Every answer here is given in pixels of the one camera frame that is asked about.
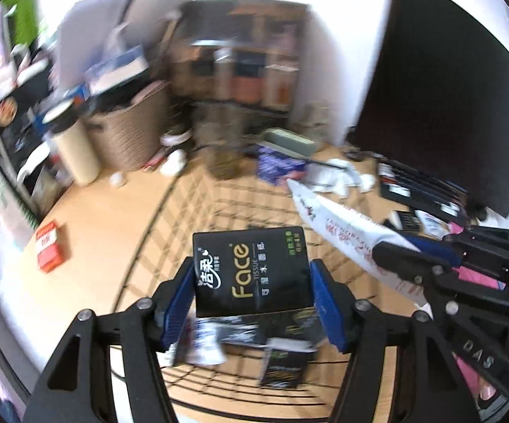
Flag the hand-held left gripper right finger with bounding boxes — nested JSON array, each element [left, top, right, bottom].
[[309, 259, 475, 423]]

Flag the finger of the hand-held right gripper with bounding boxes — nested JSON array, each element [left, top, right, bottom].
[[372, 241, 458, 313], [406, 226, 509, 309]]

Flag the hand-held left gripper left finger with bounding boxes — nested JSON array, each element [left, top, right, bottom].
[[23, 256, 195, 423]]

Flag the oat bar snack packet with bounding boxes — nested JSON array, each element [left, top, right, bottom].
[[170, 317, 229, 367]]

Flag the white snack packet red print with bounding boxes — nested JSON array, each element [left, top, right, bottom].
[[286, 178, 431, 308]]

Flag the black tissue pack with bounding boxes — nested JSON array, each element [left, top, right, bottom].
[[217, 311, 323, 350], [193, 227, 315, 318], [259, 339, 317, 389], [389, 211, 420, 232]]

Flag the black wire basket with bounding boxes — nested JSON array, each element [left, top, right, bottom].
[[112, 159, 414, 411]]

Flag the white blue cracker packet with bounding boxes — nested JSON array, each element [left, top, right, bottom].
[[417, 210, 452, 239]]

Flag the pink mouse pad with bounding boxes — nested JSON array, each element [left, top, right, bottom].
[[450, 225, 509, 406]]

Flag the black keyboard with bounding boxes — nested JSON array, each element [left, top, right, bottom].
[[378, 161, 471, 226]]

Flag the crumpled white tissues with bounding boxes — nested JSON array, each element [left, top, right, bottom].
[[320, 158, 376, 195]]

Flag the orange small box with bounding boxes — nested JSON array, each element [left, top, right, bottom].
[[34, 222, 73, 272]]

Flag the white slipper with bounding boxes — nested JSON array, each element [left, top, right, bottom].
[[160, 128, 194, 147], [160, 150, 188, 176]]

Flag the blue tissue box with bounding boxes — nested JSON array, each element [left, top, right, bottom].
[[255, 128, 319, 184]]

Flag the black computer monitor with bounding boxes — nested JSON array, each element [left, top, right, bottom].
[[347, 0, 509, 220]]

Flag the dark mesh bin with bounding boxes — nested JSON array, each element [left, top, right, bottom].
[[192, 101, 256, 180]]

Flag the brown wicker basket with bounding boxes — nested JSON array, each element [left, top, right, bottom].
[[82, 81, 172, 172]]

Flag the beige cylinder flask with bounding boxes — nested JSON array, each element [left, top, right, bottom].
[[43, 100, 102, 186]]

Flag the blue white box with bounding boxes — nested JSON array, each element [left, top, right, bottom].
[[85, 46, 150, 94]]

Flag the wooden shelf unit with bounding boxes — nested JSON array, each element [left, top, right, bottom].
[[166, 0, 310, 116]]

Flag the grey chair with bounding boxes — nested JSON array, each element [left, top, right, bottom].
[[56, 0, 199, 81]]

